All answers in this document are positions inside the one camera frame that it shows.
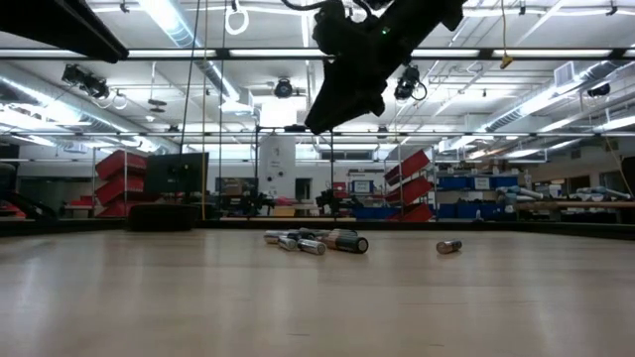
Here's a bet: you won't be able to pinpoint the black flat screen monitor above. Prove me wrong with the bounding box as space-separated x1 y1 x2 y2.
144 152 210 195

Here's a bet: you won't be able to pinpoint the white cylindrical column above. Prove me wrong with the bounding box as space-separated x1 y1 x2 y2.
257 134 298 200

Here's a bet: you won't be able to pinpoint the black camera with cable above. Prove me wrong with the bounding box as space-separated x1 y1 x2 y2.
394 63 429 103

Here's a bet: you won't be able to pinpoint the black round ceiling camera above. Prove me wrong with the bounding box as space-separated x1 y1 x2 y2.
273 77 295 99

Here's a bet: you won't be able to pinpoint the yellow cord with plug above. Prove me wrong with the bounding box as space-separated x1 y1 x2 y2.
499 0 515 70

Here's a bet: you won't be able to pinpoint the white cable loops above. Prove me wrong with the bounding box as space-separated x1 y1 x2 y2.
91 88 129 111

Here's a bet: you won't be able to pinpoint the thin black crossbar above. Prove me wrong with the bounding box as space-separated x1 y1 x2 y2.
0 130 635 139

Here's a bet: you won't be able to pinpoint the thin yellow cable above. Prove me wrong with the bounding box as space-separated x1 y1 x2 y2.
602 136 635 197

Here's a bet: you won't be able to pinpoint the black aluminium table frame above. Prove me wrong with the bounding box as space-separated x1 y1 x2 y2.
0 216 635 242

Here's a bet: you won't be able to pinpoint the silver ventilation duct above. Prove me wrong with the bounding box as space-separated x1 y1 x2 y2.
0 61 168 150
140 0 239 100
483 59 635 134

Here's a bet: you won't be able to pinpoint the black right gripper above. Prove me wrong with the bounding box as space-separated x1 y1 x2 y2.
303 0 414 136

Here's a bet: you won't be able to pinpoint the grey material roll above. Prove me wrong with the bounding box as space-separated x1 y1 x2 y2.
574 185 632 201
495 185 545 202

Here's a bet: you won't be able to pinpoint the black ceiling device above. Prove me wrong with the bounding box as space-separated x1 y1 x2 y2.
61 62 111 100

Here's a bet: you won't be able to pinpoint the wide blue storage bin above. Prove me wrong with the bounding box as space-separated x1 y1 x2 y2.
352 206 398 221

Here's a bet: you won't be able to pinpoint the white cable ring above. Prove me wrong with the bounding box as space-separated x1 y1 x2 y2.
224 0 250 37

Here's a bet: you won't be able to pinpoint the red storage bin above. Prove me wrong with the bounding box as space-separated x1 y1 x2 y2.
391 176 435 206
95 174 146 206
384 149 432 185
95 150 149 180
96 200 145 219
389 202 436 223

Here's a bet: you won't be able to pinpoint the wooden workbench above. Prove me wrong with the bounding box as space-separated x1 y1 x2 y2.
515 200 635 210

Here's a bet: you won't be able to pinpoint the black hanging cable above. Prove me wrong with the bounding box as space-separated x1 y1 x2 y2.
179 0 201 150
217 0 228 214

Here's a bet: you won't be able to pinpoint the blue storage bin row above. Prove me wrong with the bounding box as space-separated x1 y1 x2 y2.
436 201 517 220

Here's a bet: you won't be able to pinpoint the black overhead beam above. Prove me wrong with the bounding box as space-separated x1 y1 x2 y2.
0 47 635 62

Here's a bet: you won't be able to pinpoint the white air vent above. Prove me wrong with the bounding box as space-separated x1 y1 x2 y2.
554 60 576 88

